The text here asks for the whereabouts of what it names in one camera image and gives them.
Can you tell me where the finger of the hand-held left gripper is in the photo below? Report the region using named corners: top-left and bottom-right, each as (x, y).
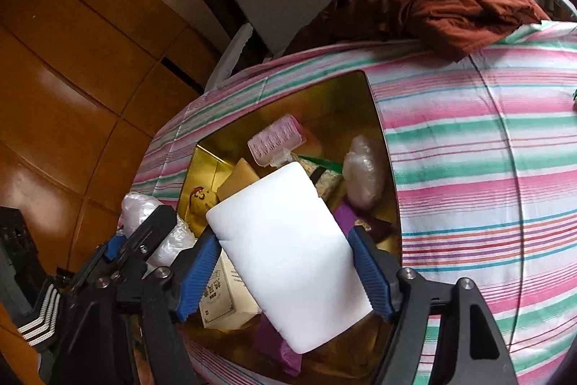
top-left (108, 205), bottom-right (179, 291)
top-left (67, 234), bottom-right (129, 300)

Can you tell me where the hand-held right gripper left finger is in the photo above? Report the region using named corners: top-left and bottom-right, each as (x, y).
top-left (40, 232), bottom-right (223, 385)

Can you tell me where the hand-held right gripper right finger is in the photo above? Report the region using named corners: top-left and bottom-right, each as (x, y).
top-left (347, 226), bottom-right (519, 385)

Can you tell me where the cream paper box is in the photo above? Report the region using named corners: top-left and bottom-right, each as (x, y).
top-left (198, 252), bottom-right (264, 331)

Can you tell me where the yellow knitted toy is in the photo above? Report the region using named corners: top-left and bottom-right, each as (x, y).
top-left (187, 185), bottom-right (221, 230)

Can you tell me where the dark purple packet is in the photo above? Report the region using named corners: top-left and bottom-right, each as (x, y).
top-left (334, 202), bottom-right (393, 246)

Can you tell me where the white foam block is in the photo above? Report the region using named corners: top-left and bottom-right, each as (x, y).
top-left (206, 162), bottom-right (375, 354)

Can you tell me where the green snack bar packet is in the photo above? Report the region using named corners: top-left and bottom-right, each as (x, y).
top-left (298, 155), bottom-right (345, 201)

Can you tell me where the yellow sponge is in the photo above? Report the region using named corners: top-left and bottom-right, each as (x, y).
top-left (217, 157), bottom-right (261, 203)

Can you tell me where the gold tin box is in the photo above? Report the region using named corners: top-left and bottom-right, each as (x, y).
top-left (173, 70), bottom-right (404, 385)

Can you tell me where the striped cloth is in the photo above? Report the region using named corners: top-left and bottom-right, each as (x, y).
top-left (131, 21), bottom-right (577, 385)

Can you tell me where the wooden wardrobe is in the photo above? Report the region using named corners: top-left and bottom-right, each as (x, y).
top-left (0, 0), bottom-right (226, 277)

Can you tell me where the maroon cloth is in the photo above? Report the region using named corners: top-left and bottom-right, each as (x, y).
top-left (282, 0), bottom-right (553, 62)

